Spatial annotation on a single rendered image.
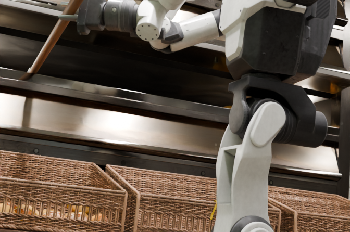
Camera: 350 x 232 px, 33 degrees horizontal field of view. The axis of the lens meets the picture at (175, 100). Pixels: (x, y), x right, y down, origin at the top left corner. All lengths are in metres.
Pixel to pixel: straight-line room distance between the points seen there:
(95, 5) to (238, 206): 0.68
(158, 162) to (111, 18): 1.06
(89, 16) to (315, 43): 0.65
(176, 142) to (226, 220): 0.96
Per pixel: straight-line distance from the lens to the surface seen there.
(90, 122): 2.49
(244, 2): 1.73
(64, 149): 2.46
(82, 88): 2.50
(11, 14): 2.44
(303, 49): 1.77
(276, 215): 2.26
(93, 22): 1.66
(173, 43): 2.00
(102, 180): 2.29
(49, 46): 2.04
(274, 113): 1.70
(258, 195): 1.70
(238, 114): 1.73
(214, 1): 2.82
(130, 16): 1.62
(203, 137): 2.66
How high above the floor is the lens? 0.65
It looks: 12 degrees up
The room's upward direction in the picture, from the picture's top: 6 degrees clockwise
